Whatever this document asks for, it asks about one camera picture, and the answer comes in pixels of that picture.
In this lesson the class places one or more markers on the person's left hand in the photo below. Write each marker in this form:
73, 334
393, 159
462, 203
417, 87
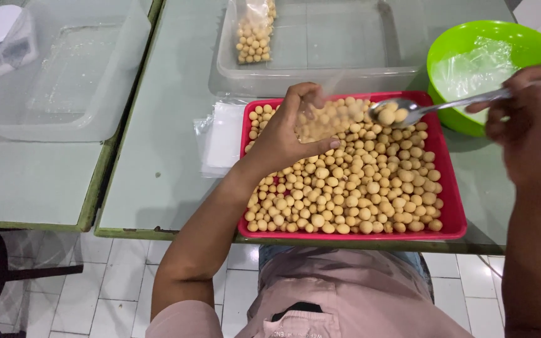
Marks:
275, 141

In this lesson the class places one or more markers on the person's right hand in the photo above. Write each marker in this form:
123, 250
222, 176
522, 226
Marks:
538, 136

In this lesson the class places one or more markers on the person's right fingers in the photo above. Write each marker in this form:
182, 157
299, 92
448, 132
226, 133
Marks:
486, 106

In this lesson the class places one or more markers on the metal spoon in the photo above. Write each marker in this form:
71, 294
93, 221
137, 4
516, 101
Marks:
449, 103

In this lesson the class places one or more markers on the small clear plastic bag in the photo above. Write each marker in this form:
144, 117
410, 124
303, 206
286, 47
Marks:
327, 117

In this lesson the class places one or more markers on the crumpled clear plastic bags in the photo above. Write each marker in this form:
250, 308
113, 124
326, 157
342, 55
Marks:
472, 70

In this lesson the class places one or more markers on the green plastic bowl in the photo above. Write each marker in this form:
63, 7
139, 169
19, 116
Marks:
467, 33

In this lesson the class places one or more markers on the round beige snack ball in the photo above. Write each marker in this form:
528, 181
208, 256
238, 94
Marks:
386, 116
401, 114

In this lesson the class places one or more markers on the red plastic tray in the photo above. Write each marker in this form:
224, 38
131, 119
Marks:
451, 206

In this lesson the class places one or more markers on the heap of beige snack balls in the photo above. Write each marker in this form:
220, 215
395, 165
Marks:
359, 187

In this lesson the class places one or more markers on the clear plastic container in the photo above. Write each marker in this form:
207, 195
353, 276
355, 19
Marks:
336, 42
64, 70

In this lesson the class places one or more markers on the pink apron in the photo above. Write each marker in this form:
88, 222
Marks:
345, 300

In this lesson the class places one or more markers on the filled bag of snack balls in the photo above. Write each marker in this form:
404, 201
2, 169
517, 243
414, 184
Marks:
253, 40

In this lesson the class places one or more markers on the stack of flat clear bags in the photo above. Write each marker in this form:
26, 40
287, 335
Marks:
221, 138

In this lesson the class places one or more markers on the green-edged glass-top table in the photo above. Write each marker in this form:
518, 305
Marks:
91, 202
158, 232

